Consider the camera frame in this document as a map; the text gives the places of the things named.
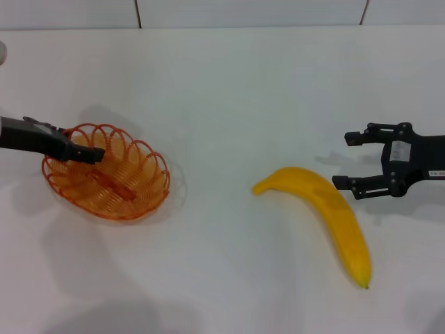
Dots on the yellow banana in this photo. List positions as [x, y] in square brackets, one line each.
[333, 208]

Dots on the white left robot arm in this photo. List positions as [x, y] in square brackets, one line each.
[2, 52]

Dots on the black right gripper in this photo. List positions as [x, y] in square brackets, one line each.
[424, 156]

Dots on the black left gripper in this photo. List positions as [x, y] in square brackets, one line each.
[31, 139]

